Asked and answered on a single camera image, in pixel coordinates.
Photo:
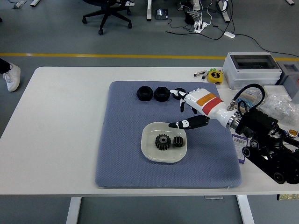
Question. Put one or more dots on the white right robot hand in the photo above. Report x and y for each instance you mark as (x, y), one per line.
(208, 102)

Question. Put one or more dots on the small black gear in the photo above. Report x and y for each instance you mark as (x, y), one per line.
(179, 142)

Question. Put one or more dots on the large black gear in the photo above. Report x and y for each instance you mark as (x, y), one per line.
(162, 142)

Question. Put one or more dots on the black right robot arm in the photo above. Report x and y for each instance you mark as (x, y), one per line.
(257, 121)

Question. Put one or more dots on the small black hex nut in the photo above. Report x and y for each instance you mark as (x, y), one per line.
(182, 89)

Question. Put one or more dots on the large black hex nut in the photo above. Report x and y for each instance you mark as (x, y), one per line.
(162, 94)
(144, 93)

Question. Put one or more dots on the grey control box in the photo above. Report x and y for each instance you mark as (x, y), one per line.
(292, 81)

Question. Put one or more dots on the yellow tape measure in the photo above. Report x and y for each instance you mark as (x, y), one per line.
(215, 77)

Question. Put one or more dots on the bag of blue resistors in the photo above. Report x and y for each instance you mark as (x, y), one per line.
(250, 95)

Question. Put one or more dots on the purple label card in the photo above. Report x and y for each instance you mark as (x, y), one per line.
(238, 149)

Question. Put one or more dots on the white power adapter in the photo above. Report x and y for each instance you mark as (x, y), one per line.
(229, 34)

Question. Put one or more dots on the clear plastic parts bag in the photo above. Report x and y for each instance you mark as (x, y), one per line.
(280, 107)

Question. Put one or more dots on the white square plate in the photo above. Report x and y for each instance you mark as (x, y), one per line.
(149, 149)

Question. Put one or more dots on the white power strip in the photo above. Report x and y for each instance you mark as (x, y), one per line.
(201, 26)

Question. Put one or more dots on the black power brick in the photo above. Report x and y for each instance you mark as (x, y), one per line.
(189, 18)

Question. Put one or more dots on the yellow push button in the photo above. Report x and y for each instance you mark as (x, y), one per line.
(293, 133)

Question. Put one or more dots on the white desk leg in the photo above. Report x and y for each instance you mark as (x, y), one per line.
(290, 1)
(224, 11)
(35, 2)
(149, 10)

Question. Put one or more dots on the blue-grey padded mat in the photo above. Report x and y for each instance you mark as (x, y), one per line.
(121, 140)

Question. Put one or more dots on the person's white shoe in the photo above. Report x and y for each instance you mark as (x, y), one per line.
(196, 4)
(125, 2)

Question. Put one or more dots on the black device with screen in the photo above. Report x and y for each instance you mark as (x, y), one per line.
(161, 14)

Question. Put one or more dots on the white table leg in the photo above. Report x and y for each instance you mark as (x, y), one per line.
(73, 210)
(245, 210)

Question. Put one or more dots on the green circuit board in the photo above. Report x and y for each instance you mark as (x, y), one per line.
(289, 197)

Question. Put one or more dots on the black office chair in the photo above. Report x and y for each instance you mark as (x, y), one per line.
(106, 12)

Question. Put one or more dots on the person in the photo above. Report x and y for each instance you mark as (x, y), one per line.
(12, 79)

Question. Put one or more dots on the grey electrical enclosure box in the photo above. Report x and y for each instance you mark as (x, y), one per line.
(250, 74)

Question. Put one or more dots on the white under-table bracket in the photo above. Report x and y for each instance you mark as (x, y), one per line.
(213, 197)

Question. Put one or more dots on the grey floor bracket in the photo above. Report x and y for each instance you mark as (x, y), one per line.
(17, 5)

